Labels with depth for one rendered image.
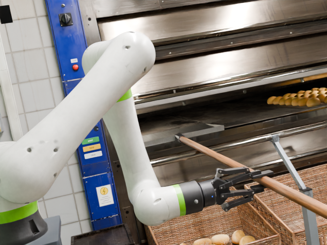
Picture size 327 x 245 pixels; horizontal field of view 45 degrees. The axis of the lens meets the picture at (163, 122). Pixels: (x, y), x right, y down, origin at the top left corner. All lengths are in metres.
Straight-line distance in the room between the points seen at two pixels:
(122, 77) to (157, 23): 1.22
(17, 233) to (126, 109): 0.44
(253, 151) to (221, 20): 0.77
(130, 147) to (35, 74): 1.01
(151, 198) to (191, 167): 1.13
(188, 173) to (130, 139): 1.06
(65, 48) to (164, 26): 0.54
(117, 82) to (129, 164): 0.33
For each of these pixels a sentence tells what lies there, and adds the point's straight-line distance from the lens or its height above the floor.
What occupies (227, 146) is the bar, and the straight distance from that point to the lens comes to 1.86.
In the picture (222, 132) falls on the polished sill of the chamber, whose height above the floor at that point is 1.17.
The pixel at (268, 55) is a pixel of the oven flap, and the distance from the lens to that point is 2.37.
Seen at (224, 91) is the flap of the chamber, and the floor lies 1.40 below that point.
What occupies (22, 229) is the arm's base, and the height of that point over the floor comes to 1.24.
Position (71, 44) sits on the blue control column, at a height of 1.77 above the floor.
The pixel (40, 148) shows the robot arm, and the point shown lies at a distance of 0.88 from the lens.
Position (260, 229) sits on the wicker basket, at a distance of 2.12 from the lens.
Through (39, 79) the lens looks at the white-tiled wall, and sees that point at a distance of 2.09.
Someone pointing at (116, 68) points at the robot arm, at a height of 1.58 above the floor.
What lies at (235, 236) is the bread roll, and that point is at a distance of 2.20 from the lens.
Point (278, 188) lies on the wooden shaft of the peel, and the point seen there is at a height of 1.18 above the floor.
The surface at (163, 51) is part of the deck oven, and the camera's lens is 2.15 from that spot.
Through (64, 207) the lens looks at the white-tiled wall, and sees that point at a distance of 2.17.
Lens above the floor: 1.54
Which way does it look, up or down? 7 degrees down
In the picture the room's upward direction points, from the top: 10 degrees counter-clockwise
